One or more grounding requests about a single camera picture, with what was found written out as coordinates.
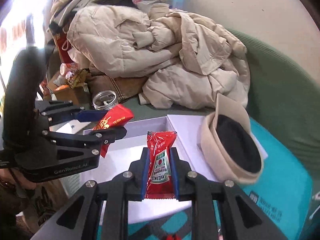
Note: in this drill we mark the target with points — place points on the small brown cardboard box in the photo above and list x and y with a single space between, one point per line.
79 95

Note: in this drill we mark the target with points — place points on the person's left hand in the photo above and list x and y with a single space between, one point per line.
14 176

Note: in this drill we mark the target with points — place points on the clear plastic jar blue label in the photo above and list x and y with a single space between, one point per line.
105 100

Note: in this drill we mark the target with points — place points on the white gift box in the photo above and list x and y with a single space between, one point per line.
220 146

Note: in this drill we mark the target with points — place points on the teal POIZON bubble mailer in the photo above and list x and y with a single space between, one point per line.
283 191

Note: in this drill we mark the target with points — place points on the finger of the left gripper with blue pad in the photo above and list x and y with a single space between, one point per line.
62 111

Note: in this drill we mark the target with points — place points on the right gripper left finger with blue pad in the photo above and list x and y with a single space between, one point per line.
128 185

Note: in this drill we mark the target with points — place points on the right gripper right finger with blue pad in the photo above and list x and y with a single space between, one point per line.
191 185

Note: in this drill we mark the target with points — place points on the beige puffer jacket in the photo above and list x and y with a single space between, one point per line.
186 58

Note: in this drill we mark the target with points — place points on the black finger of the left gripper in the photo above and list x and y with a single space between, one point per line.
53 141

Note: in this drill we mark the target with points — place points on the red gold candy packet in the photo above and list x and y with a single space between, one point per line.
109 126

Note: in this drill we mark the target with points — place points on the brown corduroy garment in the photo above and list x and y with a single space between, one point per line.
124 88

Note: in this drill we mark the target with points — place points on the Heinz ketchup sachet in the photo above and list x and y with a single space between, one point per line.
159 183

